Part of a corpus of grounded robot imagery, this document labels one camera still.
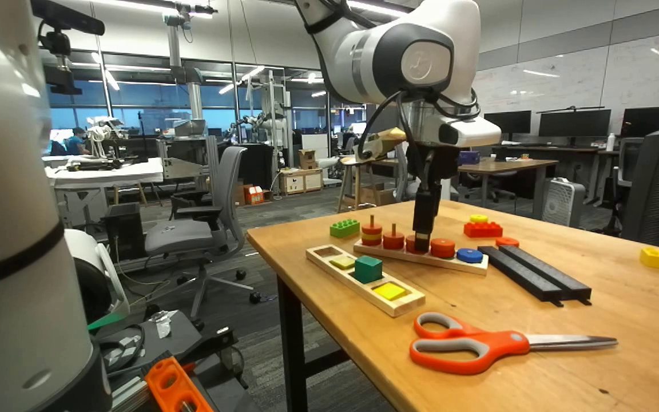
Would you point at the white box fan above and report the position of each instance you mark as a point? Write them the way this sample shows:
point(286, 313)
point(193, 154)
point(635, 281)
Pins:
point(560, 199)

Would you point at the wooden stool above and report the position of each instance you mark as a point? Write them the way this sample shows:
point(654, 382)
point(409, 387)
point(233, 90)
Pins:
point(356, 178)

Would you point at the wooden peg token holder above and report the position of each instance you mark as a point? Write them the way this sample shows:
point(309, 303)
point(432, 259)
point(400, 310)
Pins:
point(422, 262)

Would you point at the yellow-green flat block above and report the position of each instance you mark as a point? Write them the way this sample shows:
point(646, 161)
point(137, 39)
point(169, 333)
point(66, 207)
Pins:
point(342, 262)

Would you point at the red toy brick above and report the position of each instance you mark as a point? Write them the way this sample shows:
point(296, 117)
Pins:
point(483, 229)

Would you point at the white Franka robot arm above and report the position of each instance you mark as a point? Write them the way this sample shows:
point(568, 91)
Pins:
point(390, 53)

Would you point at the white cylindrical stand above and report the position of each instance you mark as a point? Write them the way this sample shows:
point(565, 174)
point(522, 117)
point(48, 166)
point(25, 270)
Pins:
point(16, 229)

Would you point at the orange round token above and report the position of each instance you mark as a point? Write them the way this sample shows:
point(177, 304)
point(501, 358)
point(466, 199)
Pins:
point(443, 248)

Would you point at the wooden office desk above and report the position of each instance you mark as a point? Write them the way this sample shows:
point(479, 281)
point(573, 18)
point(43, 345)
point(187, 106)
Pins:
point(509, 166)

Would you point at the orange plastic tool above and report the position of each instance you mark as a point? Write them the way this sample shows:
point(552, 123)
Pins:
point(173, 389)

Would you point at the green toy brick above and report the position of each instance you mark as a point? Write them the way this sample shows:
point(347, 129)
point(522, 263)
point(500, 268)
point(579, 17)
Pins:
point(344, 226)

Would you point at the green cube block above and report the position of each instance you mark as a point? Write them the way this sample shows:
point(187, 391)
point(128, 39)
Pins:
point(366, 268)

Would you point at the red round token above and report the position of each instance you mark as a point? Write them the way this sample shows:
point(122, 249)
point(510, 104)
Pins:
point(408, 244)

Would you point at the wooden shape sorter board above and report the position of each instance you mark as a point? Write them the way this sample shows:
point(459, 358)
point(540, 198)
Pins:
point(344, 276)

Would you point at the black double rail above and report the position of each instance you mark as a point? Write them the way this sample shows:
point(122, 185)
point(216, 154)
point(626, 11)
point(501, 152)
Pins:
point(535, 276)

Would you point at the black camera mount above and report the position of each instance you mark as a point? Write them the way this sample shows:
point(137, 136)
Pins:
point(66, 18)

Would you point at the yellow flat disc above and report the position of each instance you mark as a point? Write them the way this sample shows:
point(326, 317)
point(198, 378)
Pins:
point(479, 218)

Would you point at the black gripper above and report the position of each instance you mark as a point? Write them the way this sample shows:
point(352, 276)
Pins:
point(432, 162)

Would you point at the black computer monitor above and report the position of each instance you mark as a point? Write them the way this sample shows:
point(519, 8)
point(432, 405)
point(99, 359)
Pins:
point(573, 121)
point(509, 121)
point(657, 120)

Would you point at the yellow square block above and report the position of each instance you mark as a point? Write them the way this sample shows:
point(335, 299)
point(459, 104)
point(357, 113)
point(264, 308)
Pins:
point(390, 291)

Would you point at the white office table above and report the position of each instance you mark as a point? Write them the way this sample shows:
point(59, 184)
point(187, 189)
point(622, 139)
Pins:
point(104, 172)

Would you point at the blue round token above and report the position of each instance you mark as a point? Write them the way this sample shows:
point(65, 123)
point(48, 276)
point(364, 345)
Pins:
point(469, 255)

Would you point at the red-orange round token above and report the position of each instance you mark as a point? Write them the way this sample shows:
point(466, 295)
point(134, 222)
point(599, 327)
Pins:
point(392, 240)

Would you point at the orange stacked token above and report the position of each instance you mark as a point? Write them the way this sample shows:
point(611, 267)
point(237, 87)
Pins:
point(372, 231)

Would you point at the red flat disc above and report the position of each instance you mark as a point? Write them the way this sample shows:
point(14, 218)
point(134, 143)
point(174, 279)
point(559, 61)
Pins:
point(507, 240)

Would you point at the grey office chair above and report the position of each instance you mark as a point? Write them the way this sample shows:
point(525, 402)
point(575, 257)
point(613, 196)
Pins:
point(199, 229)

